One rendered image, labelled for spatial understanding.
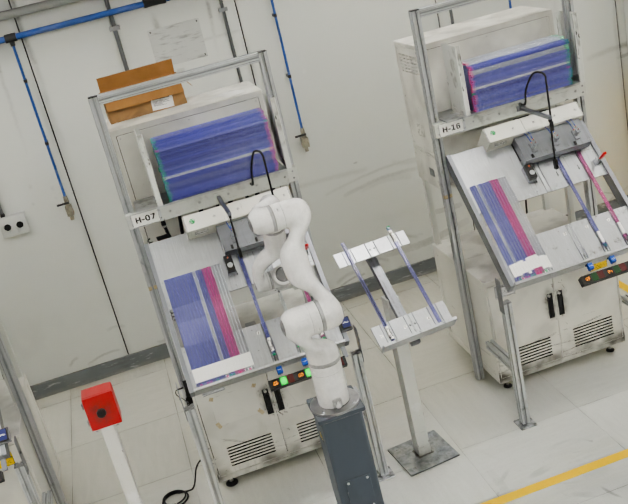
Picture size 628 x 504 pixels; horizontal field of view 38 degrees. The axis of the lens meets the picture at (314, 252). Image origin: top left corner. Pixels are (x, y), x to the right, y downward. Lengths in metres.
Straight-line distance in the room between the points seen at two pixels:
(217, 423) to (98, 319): 1.72
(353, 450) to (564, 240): 1.42
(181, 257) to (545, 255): 1.61
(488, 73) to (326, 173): 1.73
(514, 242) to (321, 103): 1.91
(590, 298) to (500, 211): 0.74
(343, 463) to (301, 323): 0.60
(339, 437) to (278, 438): 0.92
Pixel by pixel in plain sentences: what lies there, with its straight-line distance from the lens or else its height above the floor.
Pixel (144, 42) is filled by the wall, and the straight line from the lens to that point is 5.35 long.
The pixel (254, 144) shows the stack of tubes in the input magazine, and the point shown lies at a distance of 3.96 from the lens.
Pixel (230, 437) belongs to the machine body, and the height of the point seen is 0.27.
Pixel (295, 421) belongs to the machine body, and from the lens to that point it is 4.30.
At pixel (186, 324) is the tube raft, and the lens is 3.87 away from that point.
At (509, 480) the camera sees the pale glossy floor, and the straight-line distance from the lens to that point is 4.07.
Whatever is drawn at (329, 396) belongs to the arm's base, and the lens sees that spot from 3.37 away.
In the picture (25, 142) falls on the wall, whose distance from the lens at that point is 5.42.
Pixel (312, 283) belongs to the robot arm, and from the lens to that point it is 3.24.
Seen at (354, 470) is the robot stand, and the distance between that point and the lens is 3.53.
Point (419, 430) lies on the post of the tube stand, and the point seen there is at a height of 0.14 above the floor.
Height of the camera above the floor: 2.45
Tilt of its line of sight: 21 degrees down
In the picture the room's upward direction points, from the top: 14 degrees counter-clockwise
